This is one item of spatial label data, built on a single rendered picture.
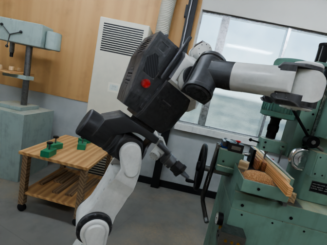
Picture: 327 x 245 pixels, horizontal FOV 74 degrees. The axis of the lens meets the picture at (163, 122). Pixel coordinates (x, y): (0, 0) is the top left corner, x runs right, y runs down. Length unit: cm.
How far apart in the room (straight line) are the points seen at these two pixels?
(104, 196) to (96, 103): 163
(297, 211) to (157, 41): 102
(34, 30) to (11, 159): 129
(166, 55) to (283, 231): 102
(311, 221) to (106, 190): 98
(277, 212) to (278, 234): 12
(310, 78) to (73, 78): 255
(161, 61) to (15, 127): 197
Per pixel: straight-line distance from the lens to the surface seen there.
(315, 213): 134
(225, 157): 129
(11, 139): 260
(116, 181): 91
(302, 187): 140
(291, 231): 135
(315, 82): 71
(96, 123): 84
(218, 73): 70
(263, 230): 132
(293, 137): 134
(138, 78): 79
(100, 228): 98
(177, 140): 267
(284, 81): 66
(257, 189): 112
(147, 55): 80
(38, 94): 313
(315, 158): 126
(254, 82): 67
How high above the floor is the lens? 124
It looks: 9 degrees down
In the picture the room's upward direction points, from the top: 12 degrees clockwise
